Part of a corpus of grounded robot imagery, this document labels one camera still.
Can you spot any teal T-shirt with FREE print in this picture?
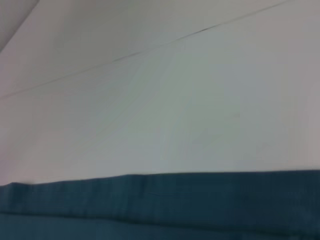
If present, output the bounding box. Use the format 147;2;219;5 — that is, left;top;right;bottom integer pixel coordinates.
0;169;320;240

